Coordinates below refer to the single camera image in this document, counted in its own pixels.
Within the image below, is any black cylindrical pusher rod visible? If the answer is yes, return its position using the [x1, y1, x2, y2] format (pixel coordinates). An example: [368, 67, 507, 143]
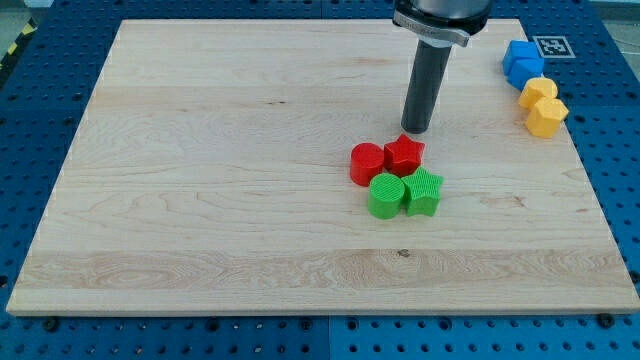
[401, 40, 451, 134]

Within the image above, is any red star block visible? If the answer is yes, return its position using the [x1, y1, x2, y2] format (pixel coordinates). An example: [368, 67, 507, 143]
[383, 134, 426, 177]

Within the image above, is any yellow black hazard tape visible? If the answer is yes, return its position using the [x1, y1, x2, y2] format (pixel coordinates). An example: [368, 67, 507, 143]
[1, 18, 38, 70]

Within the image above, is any light wooden board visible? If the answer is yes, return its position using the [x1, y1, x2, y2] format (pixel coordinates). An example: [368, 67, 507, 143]
[7, 20, 639, 316]

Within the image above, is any black white fiducial marker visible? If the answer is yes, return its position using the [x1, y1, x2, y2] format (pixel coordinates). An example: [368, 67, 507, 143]
[532, 35, 575, 59]

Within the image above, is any red cylinder block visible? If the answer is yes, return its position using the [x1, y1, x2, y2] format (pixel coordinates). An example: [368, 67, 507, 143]
[349, 142, 384, 187]

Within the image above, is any yellow hexagon block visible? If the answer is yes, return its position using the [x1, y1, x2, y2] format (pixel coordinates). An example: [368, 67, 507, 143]
[525, 97, 569, 139]

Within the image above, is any yellow rounded block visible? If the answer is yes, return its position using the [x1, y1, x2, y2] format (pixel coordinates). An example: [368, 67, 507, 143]
[518, 77, 558, 109]

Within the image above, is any blue pentagon block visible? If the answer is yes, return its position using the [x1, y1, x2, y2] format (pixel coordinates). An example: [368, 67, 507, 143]
[507, 58, 544, 91]

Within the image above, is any green cylinder block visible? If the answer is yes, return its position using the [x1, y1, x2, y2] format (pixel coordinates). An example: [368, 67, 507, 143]
[367, 173, 405, 219]

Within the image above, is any blue cube block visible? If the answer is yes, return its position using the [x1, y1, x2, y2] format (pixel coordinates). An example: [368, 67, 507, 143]
[502, 40, 540, 76]

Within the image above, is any green star block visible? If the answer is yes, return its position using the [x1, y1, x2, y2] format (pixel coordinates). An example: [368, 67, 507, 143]
[401, 167, 444, 217]

